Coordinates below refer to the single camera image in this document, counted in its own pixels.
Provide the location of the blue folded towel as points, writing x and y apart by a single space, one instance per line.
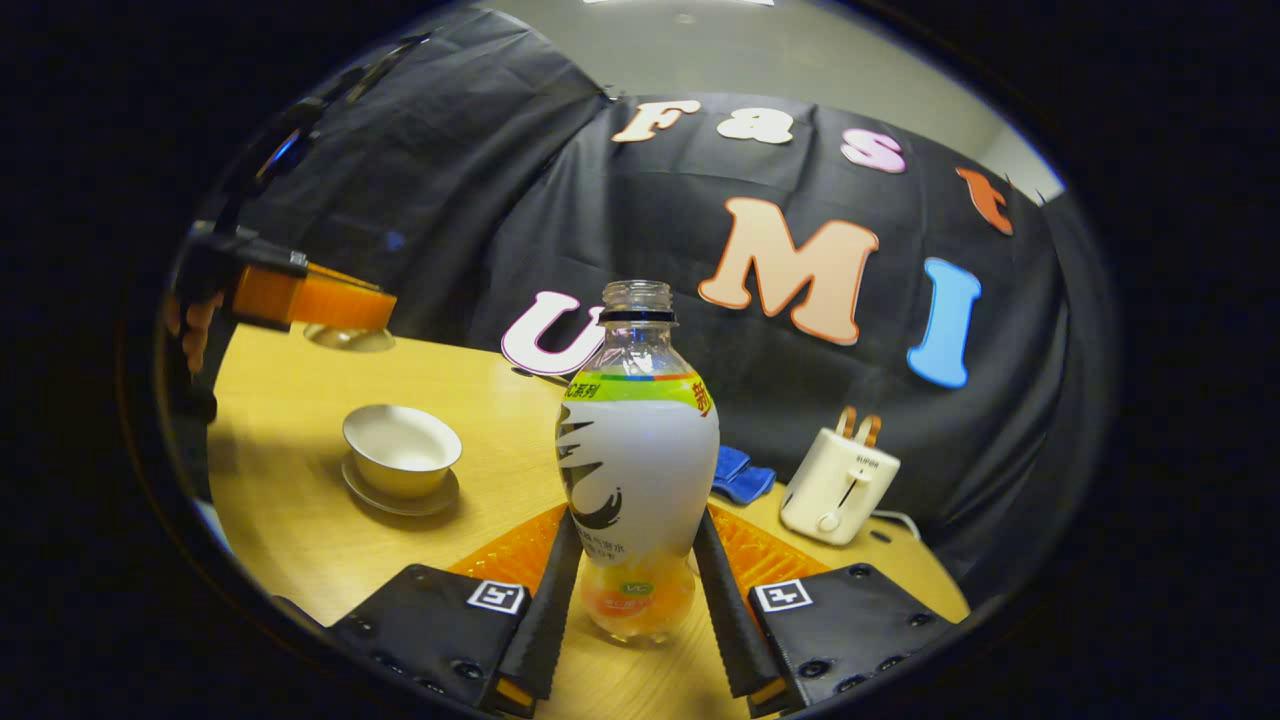
742 475

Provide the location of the white ceramic teacup lid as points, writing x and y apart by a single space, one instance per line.
350 338

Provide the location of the black backdrop cloth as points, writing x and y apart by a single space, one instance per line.
450 180

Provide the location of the white ceramic teacup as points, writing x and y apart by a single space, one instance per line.
400 455

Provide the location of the cream white toaster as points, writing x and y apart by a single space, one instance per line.
835 490

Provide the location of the toasted bread slice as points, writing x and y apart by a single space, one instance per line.
847 422
870 430

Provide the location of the clear water bottle white label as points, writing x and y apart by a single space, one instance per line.
635 460

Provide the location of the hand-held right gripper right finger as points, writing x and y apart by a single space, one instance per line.
725 610

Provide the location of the white ceramic saucer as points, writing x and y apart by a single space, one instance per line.
400 503

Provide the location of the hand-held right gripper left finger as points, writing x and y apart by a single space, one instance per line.
550 620

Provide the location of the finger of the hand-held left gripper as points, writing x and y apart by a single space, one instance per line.
330 300

